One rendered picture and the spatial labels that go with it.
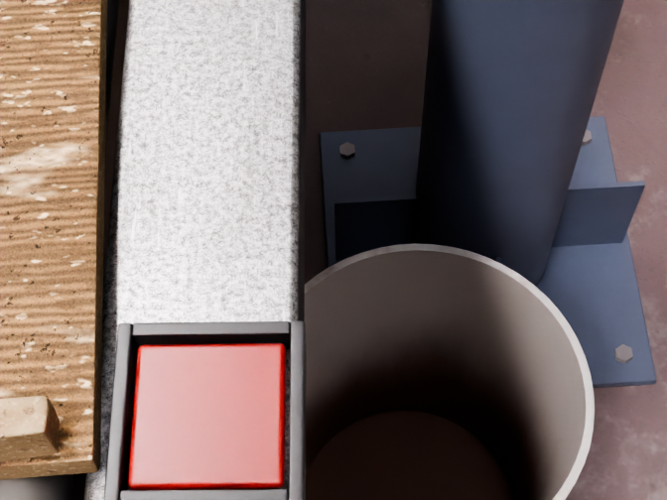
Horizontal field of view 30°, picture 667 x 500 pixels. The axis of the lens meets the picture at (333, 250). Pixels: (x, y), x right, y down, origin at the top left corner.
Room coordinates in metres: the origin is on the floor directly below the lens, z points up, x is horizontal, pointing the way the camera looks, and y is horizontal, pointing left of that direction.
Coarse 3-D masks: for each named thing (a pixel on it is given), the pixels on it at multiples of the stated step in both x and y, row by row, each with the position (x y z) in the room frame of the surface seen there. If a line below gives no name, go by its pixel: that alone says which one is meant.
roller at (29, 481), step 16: (112, 0) 0.40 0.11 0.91; (112, 16) 0.39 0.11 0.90; (112, 32) 0.39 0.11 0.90; (112, 48) 0.38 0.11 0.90; (112, 64) 0.37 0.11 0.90; (0, 480) 0.15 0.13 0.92; (16, 480) 0.15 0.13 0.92; (32, 480) 0.15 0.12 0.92; (48, 480) 0.16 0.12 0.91; (64, 480) 0.16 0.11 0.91; (0, 496) 0.15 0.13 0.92; (16, 496) 0.15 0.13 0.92; (32, 496) 0.15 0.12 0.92; (48, 496) 0.15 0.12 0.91; (64, 496) 0.15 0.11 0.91
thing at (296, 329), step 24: (120, 336) 0.21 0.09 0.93; (144, 336) 0.21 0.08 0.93; (168, 336) 0.21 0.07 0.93; (192, 336) 0.21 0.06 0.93; (216, 336) 0.21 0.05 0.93; (240, 336) 0.21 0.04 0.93; (264, 336) 0.21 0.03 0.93; (288, 336) 0.21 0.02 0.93; (120, 360) 0.20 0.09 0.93; (120, 384) 0.19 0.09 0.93; (120, 408) 0.18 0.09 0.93; (120, 432) 0.17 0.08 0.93; (120, 456) 0.16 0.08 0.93; (120, 480) 0.15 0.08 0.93
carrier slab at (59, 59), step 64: (0, 0) 0.38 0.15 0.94; (64, 0) 0.38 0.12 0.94; (0, 64) 0.34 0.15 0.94; (64, 64) 0.34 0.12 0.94; (0, 128) 0.31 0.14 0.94; (64, 128) 0.31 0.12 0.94; (0, 192) 0.28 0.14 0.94; (64, 192) 0.27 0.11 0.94; (0, 256) 0.24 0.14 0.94; (64, 256) 0.24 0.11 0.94; (0, 320) 0.22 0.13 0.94; (64, 320) 0.21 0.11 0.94; (0, 384) 0.19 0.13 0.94; (64, 384) 0.19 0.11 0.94; (64, 448) 0.16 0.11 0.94
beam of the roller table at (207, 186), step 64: (192, 0) 0.39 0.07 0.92; (256, 0) 0.39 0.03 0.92; (128, 64) 0.36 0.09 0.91; (192, 64) 0.36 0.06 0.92; (256, 64) 0.35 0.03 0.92; (128, 128) 0.32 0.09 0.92; (192, 128) 0.32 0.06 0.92; (256, 128) 0.32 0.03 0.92; (128, 192) 0.29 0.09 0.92; (192, 192) 0.29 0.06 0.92; (256, 192) 0.28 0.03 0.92; (128, 256) 0.25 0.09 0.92; (192, 256) 0.25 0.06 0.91; (256, 256) 0.25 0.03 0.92; (128, 320) 0.22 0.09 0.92; (192, 320) 0.22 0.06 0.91; (256, 320) 0.22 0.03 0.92
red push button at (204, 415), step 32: (160, 352) 0.20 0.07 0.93; (192, 352) 0.20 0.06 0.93; (224, 352) 0.20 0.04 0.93; (256, 352) 0.20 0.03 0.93; (160, 384) 0.19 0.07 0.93; (192, 384) 0.19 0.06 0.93; (224, 384) 0.19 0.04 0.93; (256, 384) 0.19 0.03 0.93; (160, 416) 0.18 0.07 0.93; (192, 416) 0.17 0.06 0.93; (224, 416) 0.17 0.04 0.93; (256, 416) 0.17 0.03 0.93; (160, 448) 0.16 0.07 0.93; (192, 448) 0.16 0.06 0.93; (224, 448) 0.16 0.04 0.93; (256, 448) 0.16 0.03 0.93; (128, 480) 0.15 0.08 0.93; (160, 480) 0.15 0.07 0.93; (192, 480) 0.15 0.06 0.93; (224, 480) 0.15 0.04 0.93; (256, 480) 0.15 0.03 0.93
